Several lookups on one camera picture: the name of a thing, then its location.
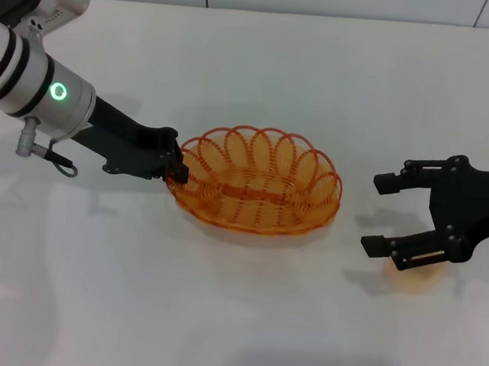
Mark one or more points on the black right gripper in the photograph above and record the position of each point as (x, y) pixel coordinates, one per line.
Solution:
(467, 200)

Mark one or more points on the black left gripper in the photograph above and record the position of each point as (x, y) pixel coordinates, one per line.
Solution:
(120, 143)

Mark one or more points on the beige bread bun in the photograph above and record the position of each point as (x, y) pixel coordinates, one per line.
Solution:
(414, 283)

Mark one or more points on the orange yellow woven plastic basket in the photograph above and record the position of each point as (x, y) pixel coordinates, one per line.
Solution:
(252, 194)

